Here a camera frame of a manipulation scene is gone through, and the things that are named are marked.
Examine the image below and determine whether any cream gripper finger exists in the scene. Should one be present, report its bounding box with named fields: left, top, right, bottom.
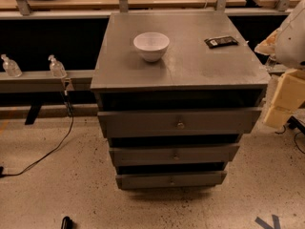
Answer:
left=264, top=69, right=305, bottom=129

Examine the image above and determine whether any grey drawer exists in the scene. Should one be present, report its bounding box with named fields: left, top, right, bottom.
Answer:
left=98, top=107, right=261, bottom=138
left=110, top=144, right=239, bottom=167
left=116, top=171, right=227, bottom=190

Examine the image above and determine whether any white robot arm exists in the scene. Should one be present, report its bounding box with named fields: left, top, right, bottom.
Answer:
left=254, top=0, right=305, bottom=129

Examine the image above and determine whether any grey top drawer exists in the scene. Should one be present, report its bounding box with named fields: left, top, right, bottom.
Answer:
left=98, top=107, right=261, bottom=138

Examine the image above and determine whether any grey drawer cabinet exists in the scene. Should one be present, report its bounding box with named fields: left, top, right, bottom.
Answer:
left=91, top=11, right=270, bottom=175

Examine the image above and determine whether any grey bottom drawer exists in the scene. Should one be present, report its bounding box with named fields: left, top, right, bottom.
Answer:
left=116, top=171, right=227, bottom=190

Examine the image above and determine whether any white ceramic bowl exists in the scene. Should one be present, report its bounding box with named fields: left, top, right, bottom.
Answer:
left=133, top=32, right=170, bottom=62

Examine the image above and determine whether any clear pump bottle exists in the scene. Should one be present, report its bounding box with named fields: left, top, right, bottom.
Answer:
left=49, top=54, right=67, bottom=78

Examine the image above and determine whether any black object on floor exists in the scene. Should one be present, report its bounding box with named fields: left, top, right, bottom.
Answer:
left=61, top=217, right=72, bottom=229

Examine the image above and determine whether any clear bottle far left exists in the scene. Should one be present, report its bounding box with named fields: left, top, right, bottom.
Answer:
left=1, top=54, right=22, bottom=77

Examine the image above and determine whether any black cable and adapter right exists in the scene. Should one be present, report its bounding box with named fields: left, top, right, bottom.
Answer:
left=274, top=114, right=305, bottom=155

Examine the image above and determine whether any grey metal rail bench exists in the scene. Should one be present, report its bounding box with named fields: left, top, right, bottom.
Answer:
left=0, top=70, right=95, bottom=125

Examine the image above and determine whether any black floor cable left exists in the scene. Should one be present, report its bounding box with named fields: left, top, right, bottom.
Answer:
left=0, top=79, right=75, bottom=178

